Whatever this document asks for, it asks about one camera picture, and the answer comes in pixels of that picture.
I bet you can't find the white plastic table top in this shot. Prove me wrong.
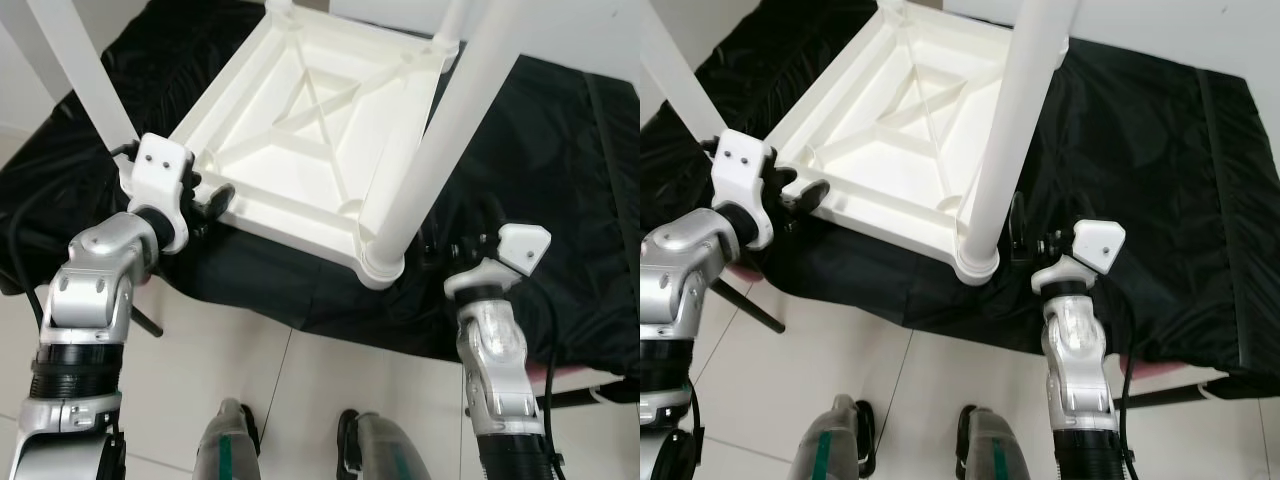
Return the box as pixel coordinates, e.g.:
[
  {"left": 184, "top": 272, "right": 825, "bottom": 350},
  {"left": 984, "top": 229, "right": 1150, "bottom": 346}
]
[
  {"left": 165, "top": 0, "right": 461, "bottom": 291},
  {"left": 765, "top": 0, "right": 1071, "bottom": 286}
]

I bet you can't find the black table cloth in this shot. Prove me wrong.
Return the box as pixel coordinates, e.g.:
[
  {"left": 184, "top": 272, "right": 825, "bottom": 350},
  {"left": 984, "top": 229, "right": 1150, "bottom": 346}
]
[
  {"left": 640, "top": 0, "right": 1280, "bottom": 376},
  {"left": 0, "top": 0, "right": 641, "bottom": 376}
]

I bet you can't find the grey robot right leg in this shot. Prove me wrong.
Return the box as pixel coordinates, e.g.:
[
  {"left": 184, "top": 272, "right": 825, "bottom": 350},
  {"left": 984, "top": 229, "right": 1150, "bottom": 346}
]
[
  {"left": 337, "top": 408, "right": 433, "bottom": 480},
  {"left": 955, "top": 405, "right": 1031, "bottom": 480}
]

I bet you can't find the grey robot leg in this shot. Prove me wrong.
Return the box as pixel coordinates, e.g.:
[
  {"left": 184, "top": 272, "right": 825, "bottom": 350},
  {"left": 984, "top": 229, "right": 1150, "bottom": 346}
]
[
  {"left": 337, "top": 408, "right": 433, "bottom": 480},
  {"left": 955, "top": 405, "right": 1031, "bottom": 480},
  {"left": 790, "top": 395, "right": 879, "bottom": 480},
  {"left": 193, "top": 398, "right": 263, "bottom": 480}
]

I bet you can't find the grey robot left leg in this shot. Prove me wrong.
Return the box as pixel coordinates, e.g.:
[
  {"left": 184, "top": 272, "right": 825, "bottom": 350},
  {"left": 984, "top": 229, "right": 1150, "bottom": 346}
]
[
  {"left": 790, "top": 395, "right": 879, "bottom": 480},
  {"left": 193, "top": 398, "right": 263, "bottom": 480}
]

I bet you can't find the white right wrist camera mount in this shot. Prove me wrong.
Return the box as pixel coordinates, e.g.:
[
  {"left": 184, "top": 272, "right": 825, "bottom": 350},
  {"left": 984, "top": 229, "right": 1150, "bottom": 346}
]
[
  {"left": 1030, "top": 220, "right": 1128, "bottom": 296},
  {"left": 445, "top": 223, "right": 553, "bottom": 301}
]

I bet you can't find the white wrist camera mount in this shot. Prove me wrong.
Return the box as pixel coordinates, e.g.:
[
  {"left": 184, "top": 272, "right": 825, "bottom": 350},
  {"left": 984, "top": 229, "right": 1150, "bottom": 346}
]
[
  {"left": 710, "top": 128, "right": 776, "bottom": 251},
  {"left": 1030, "top": 220, "right": 1128, "bottom": 296},
  {"left": 122, "top": 133, "right": 196, "bottom": 256},
  {"left": 445, "top": 223, "right": 553, "bottom": 301}
]

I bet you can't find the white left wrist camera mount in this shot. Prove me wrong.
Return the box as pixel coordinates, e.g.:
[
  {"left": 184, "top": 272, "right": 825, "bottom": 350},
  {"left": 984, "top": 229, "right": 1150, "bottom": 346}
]
[
  {"left": 122, "top": 133, "right": 196, "bottom": 256},
  {"left": 710, "top": 128, "right": 776, "bottom": 251}
]

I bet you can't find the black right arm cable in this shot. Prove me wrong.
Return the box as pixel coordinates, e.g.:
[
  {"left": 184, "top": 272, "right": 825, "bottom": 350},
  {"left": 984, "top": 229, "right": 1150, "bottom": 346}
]
[
  {"left": 535, "top": 290, "right": 563, "bottom": 480},
  {"left": 1118, "top": 300, "right": 1138, "bottom": 480}
]

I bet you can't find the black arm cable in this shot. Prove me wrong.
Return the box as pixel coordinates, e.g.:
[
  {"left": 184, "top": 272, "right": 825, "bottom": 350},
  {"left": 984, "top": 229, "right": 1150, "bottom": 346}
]
[
  {"left": 1118, "top": 300, "right": 1138, "bottom": 480},
  {"left": 0, "top": 140, "right": 136, "bottom": 331},
  {"left": 535, "top": 290, "right": 563, "bottom": 480},
  {"left": 685, "top": 380, "right": 707, "bottom": 480}
]

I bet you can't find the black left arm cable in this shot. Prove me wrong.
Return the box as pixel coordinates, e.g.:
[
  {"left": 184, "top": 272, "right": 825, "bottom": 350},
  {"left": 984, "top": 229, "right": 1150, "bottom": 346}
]
[
  {"left": 685, "top": 380, "right": 707, "bottom": 480},
  {"left": 0, "top": 140, "right": 136, "bottom": 331}
]

